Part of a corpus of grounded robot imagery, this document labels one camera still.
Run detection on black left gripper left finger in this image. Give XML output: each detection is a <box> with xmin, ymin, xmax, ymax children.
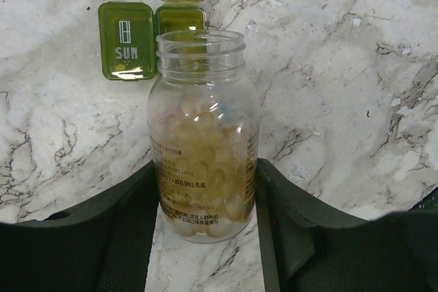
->
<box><xmin>1</xmin><ymin>162</ymin><xmax>158</xmax><ymax>291</ymax></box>

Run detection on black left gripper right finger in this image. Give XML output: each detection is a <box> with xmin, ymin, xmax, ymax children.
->
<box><xmin>255</xmin><ymin>159</ymin><xmax>437</xmax><ymax>291</ymax></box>

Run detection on clear pill bottle gold lid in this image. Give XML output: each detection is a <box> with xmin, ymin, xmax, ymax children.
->
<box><xmin>147</xmin><ymin>30</ymin><xmax>259</xmax><ymax>244</ymax></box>

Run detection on green pill organizer box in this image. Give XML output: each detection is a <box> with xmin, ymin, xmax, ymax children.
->
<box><xmin>98</xmin><ymin>0</ymin><xmax>207</xmax><ymax>81</ymax></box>

